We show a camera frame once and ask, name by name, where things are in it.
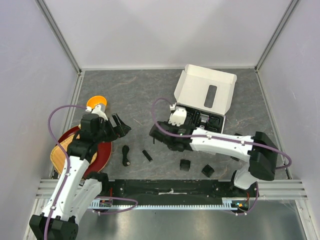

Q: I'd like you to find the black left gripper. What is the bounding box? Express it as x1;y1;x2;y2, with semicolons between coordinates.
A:
93;113;131;144

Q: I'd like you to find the black usb cable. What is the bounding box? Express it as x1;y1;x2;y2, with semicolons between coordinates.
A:
121;145;131;167

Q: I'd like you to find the black silver hair clipper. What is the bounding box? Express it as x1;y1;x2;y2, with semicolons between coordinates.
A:
199;113;210;130

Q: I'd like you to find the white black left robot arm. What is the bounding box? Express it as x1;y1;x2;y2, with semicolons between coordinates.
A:
29;113;131;240

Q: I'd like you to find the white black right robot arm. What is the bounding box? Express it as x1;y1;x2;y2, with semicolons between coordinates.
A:
149;121;278;197

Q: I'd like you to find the black comb guard left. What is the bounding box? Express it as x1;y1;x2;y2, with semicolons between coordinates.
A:
179;159;191;172

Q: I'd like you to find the black comb guard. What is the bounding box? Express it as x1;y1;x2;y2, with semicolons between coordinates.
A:
179;159;191;172
230;156;240;161
201;164;215;178

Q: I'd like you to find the red round tray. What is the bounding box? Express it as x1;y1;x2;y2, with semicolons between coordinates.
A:
58;126;112;179

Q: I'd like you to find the black cylindrical battery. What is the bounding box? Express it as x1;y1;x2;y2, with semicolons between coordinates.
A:
142;150;153;162

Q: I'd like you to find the black plastic tray insert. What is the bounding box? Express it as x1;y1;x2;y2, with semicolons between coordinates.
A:
184;107;225;133

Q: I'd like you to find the orange plastic bowl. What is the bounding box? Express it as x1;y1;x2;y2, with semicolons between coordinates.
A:
86;95;108;112

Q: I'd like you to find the black comb guard middle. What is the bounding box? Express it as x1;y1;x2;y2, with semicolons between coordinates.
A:
201;164;215;178

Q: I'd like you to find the white cardboard box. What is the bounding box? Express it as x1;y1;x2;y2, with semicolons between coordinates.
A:
174;64;237;121

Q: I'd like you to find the black comb guard right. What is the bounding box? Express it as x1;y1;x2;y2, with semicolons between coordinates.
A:
230;156;240;161

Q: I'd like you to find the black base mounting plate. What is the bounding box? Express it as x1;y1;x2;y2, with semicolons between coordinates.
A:
98;179;258;206

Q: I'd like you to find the woven bamboo tray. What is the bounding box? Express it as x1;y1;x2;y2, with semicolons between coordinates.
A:
49;139;98;175

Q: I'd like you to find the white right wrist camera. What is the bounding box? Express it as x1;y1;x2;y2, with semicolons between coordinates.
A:
168;104;187;127

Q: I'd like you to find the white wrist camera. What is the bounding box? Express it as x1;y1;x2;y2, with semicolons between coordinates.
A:
168;104;187;127
85;103;108;121

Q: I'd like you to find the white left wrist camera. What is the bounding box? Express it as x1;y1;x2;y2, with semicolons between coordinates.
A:
85;103;108;121

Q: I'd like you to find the grey slotted cable duct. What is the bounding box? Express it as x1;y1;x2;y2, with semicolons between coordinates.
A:
88;198;250;211

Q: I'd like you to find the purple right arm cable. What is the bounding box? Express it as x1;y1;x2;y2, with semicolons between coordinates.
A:
151;97;293;170

